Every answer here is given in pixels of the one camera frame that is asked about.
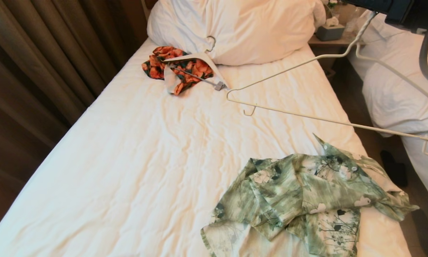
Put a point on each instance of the orange floral garment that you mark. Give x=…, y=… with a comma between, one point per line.
x=157, y=67

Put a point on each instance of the large white pillow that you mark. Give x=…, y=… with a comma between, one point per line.
x=253, y=28

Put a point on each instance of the white duvet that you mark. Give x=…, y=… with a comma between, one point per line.
x=396, y=92

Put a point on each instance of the grey tissue box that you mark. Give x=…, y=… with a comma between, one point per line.
x=330, y=33

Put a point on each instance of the black slipper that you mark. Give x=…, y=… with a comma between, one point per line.
x=394, y=171

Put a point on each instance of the white clip hanger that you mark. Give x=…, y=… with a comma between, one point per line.
x=203, y=58

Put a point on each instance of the white bed mattress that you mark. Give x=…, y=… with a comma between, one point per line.
x=424, y=167

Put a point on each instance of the wooden headboard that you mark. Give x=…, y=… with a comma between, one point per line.
x=153, y=3

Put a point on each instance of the white flowers in vase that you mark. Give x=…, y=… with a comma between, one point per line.
x=331, y=3

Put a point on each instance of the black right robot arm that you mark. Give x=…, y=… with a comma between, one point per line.
x=407, y=10

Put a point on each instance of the green floral shirt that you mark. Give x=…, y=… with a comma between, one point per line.
x=299, y=207

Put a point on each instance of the wooden nightstand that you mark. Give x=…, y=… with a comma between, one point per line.
x=324, y=50

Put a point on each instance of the clear plastic bottle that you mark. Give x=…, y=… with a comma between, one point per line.
x=353, y=22

